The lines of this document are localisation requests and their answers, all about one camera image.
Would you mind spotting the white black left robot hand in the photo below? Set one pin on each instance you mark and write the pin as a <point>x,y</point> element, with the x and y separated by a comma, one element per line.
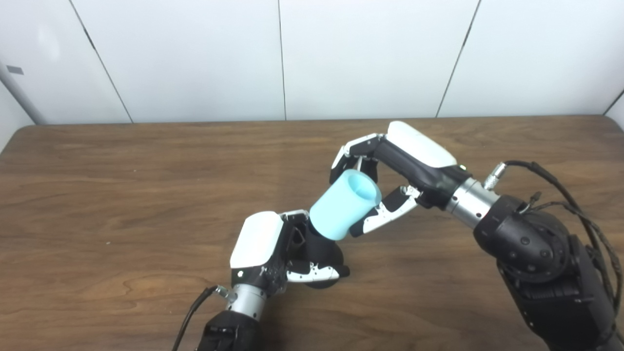
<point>256,241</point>

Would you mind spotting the light blue cylinder cup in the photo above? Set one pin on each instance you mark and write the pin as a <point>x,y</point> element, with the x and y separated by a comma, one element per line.
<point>341,207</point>

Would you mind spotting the small grey wall label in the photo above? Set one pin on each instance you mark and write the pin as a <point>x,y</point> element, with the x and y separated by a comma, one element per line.
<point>14,69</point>

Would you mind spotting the black flared nozzle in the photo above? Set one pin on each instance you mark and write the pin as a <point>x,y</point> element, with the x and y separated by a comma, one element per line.
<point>321,256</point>

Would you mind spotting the grey wall corner strip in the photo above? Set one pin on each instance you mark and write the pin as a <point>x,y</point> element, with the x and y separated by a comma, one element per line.
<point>19,95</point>

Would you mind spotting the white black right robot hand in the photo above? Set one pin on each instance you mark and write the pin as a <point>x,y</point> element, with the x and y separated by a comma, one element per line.
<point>419,156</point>

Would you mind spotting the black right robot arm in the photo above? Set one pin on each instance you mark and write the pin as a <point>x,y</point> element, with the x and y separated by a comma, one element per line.
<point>541,258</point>

